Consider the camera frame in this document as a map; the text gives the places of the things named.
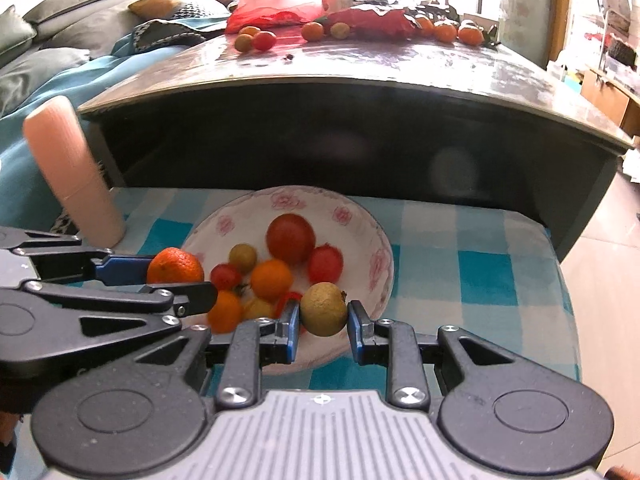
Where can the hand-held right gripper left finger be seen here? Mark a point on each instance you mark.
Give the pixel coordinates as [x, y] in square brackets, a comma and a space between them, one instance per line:
[292, 332]

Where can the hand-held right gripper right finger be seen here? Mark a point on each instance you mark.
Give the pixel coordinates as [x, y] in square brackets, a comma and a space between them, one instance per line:
[354, 332]

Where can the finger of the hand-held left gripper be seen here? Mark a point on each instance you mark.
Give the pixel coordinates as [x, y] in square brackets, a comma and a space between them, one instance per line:
[197, 297]
[120, 269]

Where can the yellow-brown longan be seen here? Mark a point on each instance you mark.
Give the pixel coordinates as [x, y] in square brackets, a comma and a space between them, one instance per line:
[244, 42]
[324, 308]
[340, 30]
[257, 308]
[243, 257]

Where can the large orange-red tomato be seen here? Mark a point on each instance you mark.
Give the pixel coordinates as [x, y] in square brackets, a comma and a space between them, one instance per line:
[290, 238]

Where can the white plate pink floral rim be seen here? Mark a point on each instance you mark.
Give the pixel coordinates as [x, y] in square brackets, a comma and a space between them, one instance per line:
[350, 225]

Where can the houndstooth patterned cloth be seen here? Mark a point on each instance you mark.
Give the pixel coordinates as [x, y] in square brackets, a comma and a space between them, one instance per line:
[64, 222]

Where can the pink ribbed cylinder container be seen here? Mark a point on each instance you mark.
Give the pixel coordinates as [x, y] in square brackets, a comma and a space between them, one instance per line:
[75, 175]

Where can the blue checkered tablecloth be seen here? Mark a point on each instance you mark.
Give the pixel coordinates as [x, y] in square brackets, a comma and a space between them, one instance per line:
[475, 270]

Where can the dark glossy table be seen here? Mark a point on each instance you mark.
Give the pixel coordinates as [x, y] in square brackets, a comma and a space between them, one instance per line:
[300, 125]

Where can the dark patterned cushion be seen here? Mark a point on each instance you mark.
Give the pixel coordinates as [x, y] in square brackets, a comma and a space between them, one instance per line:
[160, 32]

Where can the grey sofa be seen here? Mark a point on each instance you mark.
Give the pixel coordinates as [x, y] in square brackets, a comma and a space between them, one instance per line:
[65, 10]

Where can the mustard cushion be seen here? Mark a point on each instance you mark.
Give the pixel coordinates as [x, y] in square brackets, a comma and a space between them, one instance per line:
[155, 5]

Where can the black and white patterned cushion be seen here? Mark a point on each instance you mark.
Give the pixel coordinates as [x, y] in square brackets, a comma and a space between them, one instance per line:
[192, 10]

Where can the long wooden low cabinet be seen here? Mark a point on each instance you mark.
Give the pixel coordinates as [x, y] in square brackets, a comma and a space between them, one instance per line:
[607, 95]

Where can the dark woven basket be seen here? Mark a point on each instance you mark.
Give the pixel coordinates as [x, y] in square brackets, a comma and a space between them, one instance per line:
[620, 52]

